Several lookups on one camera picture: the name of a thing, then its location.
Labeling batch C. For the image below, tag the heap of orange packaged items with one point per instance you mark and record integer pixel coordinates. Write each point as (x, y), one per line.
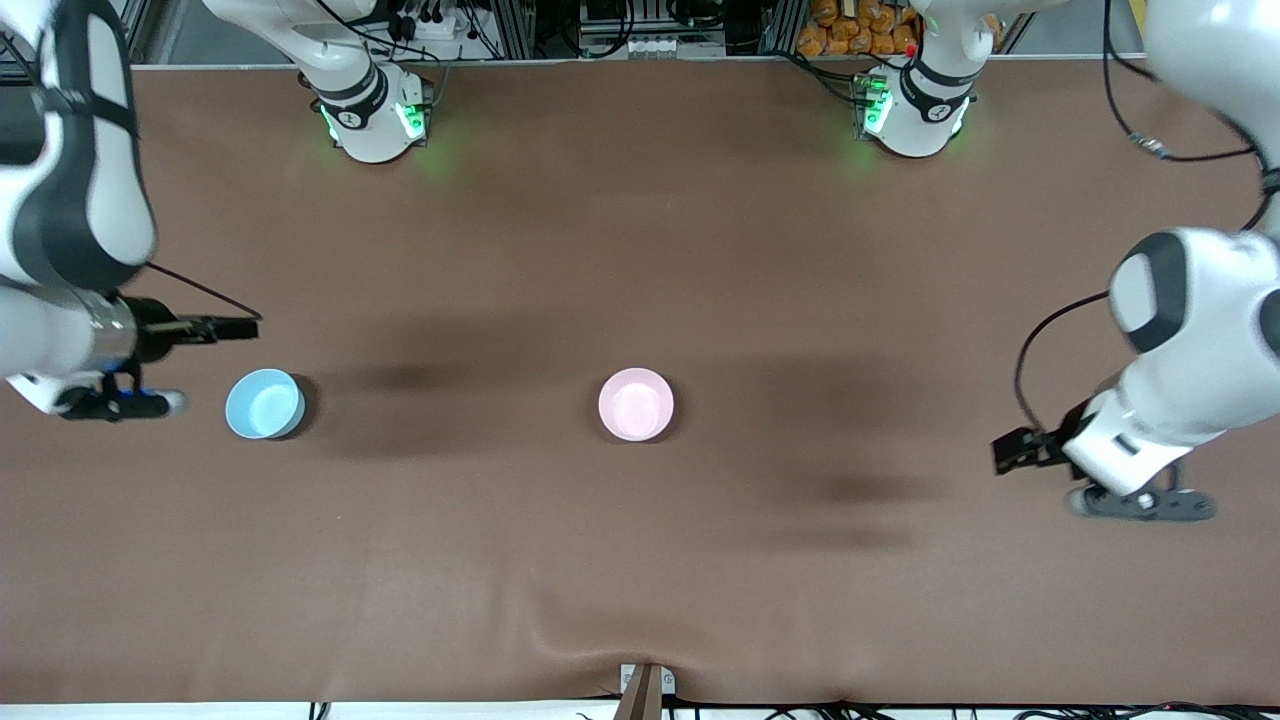
(840, 30)

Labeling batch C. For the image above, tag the white power strip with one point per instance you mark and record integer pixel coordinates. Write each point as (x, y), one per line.
(670, 46)

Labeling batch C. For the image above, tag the pink bowl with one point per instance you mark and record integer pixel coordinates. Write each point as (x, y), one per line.
(636, 404)

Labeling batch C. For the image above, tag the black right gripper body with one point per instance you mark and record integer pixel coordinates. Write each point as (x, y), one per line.
(153, 329)

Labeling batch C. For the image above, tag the brown table cloth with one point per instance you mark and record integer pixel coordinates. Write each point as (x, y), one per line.
(640, 250)

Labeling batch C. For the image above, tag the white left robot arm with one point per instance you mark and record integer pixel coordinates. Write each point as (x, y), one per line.
(1200, 330)

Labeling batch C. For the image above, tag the blue bowl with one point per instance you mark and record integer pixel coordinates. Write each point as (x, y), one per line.
(262, 405)

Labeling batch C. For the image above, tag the aluminium frame profile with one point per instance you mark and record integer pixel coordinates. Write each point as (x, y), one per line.
(145, 30)

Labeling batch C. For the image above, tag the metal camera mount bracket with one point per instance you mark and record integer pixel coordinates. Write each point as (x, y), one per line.
(640, 695)

